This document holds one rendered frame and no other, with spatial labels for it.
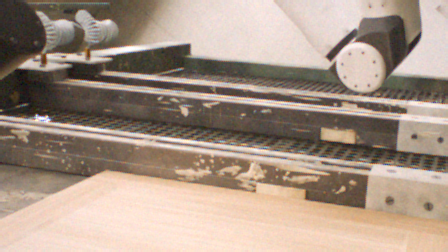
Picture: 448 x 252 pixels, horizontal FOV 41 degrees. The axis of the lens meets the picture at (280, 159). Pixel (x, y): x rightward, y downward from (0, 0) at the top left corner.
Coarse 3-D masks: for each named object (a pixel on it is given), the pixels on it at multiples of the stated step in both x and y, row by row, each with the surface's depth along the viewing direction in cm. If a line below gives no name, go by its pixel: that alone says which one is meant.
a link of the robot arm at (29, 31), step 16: (0, 0) 27; (16, 0) 28; (0, 16) 27; (16, 16) 28; (32, 16) 29; (0, 32) 26; (16, 32) 27; (32, 32) 28; (0, 48) 26; (16, 48) 27; (32, 48) 27; (0, 64) 27; (16, 64) 28
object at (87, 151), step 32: (0, 128) 103; (32, 128) 101; (64, 128) 104; (96, 128) 104; (0, 160) 105; (32, 160) 103; (64, 160) 101; (96, 160) 99; (128, 160) 97; (160, 160) 95; (192, 160) 93; (224, 160) 92; (256, 160) 90; (288, 160) 90; (320, 160) 91; (320, 192) 88; (352, 192) 87; (384, 192) 85; (416, 192) 84
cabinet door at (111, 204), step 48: (96, 192) 88; (144, 192) 89; (192, 192) 90; (240, 192) 91; (0, 240) 70; (48, 240) 71; (96, 240) 72; (144, 240) 73; (192, 240) 73; (240, 240) 74; (288, 240) 75; (336, 240) 76; (384, 240) 76; (432, 240) 76
